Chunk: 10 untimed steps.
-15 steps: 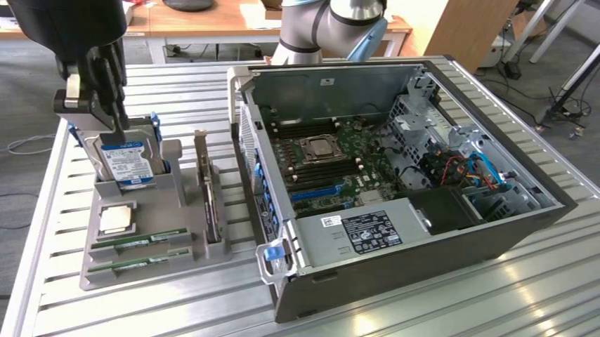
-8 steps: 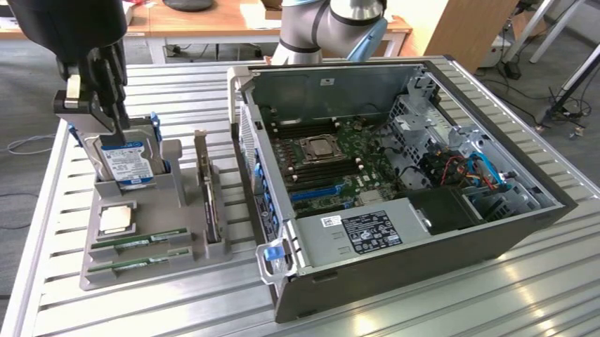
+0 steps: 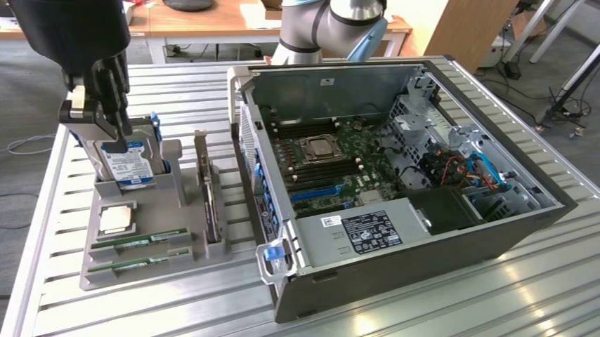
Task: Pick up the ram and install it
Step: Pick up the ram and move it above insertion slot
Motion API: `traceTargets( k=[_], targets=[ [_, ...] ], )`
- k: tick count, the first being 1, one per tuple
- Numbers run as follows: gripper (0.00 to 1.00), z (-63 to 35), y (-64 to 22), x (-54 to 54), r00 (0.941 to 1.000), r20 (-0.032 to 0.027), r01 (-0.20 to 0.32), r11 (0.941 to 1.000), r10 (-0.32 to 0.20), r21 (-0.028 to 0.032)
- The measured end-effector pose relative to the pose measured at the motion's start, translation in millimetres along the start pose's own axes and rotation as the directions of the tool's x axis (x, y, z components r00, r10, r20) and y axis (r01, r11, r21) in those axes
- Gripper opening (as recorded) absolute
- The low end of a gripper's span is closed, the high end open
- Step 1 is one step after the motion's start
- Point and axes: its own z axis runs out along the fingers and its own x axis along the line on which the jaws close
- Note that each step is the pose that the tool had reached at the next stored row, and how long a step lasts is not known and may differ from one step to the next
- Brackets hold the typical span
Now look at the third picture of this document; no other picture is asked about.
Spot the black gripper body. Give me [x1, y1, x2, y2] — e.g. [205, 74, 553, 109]
[8, 0, 133, 91]

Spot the green RAM stick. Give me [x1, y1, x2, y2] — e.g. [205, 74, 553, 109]
[86, 247, 192, 275]
[89, 227, 189, 251]

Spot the white device dark screen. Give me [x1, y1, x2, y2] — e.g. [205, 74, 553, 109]
[0, 5, 24, 31]

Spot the dark round object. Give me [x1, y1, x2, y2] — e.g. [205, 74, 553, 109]
[161, 0, 215, 13]

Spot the graphics card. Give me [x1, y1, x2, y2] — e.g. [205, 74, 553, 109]
[192, 128, 224, 244]

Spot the spare silver CPU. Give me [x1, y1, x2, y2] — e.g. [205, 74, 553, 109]
[97, 205, 137, 235]

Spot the grey parts rack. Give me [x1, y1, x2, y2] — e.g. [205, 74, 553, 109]
[77, 138, 235, 291]

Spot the white paper sheet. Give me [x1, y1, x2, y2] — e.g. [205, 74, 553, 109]
[239, 4, 283, 29]

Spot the installed silver CPU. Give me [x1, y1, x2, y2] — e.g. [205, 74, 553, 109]
[312, 140, 336, 157]

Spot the blue expansion slot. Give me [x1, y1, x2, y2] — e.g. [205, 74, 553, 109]
[288, 185, 342, 204]

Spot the blue case release latch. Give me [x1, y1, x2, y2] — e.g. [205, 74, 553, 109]
[260, 245, 287, 263]

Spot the green motherboard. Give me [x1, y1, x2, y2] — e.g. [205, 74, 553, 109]
[265, 114, 411, 216]

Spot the grey power supply unit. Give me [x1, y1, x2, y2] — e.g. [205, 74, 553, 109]
[289, 196, 435, 272]

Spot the silver chipset heatsink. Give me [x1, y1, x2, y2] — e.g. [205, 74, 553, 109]
[359, 191, 391, 207]

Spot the perforated metal disk bay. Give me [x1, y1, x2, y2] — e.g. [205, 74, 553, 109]
[387, 91, 458, 183]

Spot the wooden cabinet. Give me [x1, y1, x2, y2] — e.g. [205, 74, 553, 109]
[423, 0, 522, 71]

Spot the open black PC case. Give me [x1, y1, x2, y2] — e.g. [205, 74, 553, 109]
[225, 54, 579, 324]

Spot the white box red button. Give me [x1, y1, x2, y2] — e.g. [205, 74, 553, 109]
[475, 34, 506, 70]

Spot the black power adapter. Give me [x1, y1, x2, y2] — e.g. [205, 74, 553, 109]
[497, 60, 522, 81]

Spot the open metal disk bay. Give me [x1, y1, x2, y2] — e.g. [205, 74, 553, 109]
[461, 184, 545, 224]

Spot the stand with black wheeled base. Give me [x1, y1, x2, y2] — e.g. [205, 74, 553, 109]
[535, 45, 600, 140]

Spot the hard disk blue bracket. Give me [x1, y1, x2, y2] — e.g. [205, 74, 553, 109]
[68, 112, 163, 192]

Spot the white floor cable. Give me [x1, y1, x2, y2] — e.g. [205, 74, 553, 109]
[6, 135, 57, 155]

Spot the metal CPU socket frame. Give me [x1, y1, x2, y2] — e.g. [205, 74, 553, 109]
[296, 133, 348, 166]

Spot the red disk wire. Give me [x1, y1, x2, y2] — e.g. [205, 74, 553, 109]
[444, 156, 470, 177]

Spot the blue disk wire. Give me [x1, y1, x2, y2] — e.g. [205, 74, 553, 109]
[466, 150, 513, 193]

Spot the white metal frame leg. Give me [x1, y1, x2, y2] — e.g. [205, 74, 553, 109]
[503, 0, 557, 63]
[527, 0, 600, 65]

